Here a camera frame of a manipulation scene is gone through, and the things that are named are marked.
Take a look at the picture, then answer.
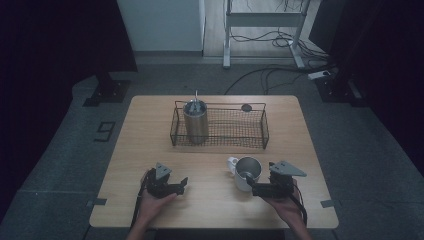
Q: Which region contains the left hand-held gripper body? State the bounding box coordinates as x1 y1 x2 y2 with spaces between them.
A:
146 161 186 200

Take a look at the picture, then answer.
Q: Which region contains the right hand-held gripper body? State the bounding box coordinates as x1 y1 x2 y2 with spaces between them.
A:
251 160 308 199

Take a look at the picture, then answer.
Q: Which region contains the silver metal mug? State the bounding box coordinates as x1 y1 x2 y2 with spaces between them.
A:
227 155 264 193

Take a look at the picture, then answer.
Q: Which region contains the black wire mesh basket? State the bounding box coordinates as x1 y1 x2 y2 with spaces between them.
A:
169 100 270 150

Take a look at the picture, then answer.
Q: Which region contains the steel cylindrical container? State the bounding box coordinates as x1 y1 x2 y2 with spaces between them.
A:
182 99 210 145

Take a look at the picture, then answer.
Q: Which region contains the person's right hand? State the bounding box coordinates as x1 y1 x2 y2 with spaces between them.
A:
261 179 306 228

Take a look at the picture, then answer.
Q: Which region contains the person's left hand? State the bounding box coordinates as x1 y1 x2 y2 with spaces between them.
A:
137 169 178 228

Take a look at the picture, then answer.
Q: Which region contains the black stand base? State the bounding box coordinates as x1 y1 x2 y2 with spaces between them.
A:
314 74 370 108
82 71 132 108

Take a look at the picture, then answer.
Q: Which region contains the white power strip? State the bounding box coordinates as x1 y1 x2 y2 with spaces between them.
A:
306 69 332 81

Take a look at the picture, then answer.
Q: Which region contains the white panel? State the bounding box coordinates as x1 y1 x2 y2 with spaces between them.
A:
116 0 207 53

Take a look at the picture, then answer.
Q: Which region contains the dark curtain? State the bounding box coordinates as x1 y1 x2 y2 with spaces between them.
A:
308 0 424 168

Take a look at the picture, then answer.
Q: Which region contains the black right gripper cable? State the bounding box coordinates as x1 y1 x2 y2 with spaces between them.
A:
289 184 309 228

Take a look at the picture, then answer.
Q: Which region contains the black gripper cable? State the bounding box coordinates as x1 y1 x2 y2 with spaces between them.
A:
289 184 309 228
130 178 148 230

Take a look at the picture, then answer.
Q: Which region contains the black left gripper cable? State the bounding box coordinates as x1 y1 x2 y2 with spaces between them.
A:
130 178 148 230

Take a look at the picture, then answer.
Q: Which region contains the tangle of floor cables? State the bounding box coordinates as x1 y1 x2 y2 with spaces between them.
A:
223 28 334 96

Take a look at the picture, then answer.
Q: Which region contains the white metal desk frame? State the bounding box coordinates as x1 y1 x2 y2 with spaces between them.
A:
222 0 313 70

